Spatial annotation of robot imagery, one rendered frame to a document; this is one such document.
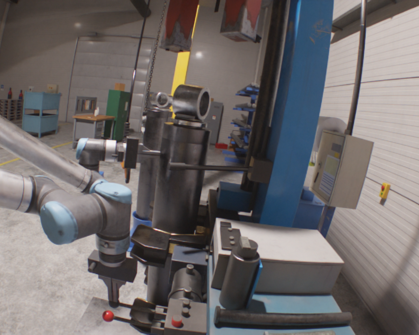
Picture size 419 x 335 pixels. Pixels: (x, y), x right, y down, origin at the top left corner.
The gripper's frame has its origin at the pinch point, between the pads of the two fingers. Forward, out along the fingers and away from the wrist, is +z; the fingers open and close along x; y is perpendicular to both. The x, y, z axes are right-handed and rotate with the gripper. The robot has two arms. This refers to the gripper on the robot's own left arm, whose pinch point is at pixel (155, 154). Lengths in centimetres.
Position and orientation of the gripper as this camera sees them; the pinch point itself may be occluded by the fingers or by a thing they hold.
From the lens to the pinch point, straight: 111.1
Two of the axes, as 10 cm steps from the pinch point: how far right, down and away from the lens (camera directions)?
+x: -1.7, 9.6, 2.2
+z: 9.1, 0.7, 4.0
